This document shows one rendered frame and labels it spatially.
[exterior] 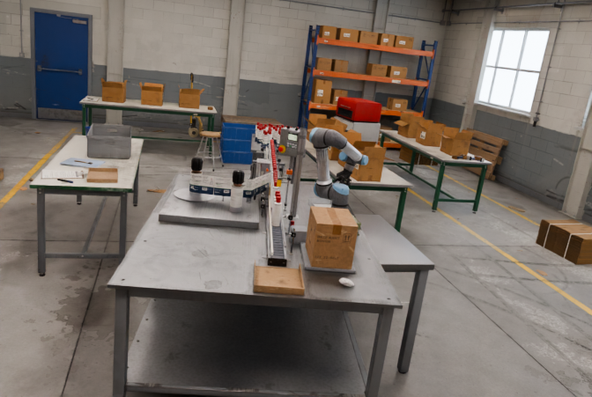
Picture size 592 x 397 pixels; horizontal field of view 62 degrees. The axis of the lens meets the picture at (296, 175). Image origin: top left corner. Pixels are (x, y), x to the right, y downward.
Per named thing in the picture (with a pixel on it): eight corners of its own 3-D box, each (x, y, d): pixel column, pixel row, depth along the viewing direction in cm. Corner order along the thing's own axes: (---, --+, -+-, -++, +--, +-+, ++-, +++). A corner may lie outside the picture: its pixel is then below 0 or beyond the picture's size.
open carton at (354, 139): (325, 161, 583) (329, 130, 574) (366, 163, 598) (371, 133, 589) (338, 171, 542) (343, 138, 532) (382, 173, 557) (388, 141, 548)
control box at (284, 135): (284, 151, 371) (287, 127, 366) (304, 156, 363) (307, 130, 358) (277, 153, 362) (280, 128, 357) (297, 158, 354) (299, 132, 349)
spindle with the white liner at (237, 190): (229, 208, 356) (233, 168, 348) (241, 209, 356) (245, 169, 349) (228, 211, 347) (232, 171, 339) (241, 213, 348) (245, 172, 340)
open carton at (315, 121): (299, 138, 704) (302, 112, 695) (328, 140, 717) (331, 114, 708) (307, 144, 668) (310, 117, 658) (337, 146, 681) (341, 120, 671)
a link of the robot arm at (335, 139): (341, 128, 331) (371, 155, 369) (328, 126, 337) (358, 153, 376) (336, 144, 329) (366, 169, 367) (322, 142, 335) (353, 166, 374)
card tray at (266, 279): (254, 266, 280) (255, 259, 279) (299, 269, 283) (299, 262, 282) (253, 291, 251) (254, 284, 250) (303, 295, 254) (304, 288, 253)
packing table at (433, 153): (372, 171, 901) (379, 129, 881) (411, 172, 922) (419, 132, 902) (432, 213, 696) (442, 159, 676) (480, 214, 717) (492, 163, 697)
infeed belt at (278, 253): (266, 183, 441) (267, 179, 440) (276, 184, 442) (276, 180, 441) (270, 263, 283) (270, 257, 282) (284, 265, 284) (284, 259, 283)
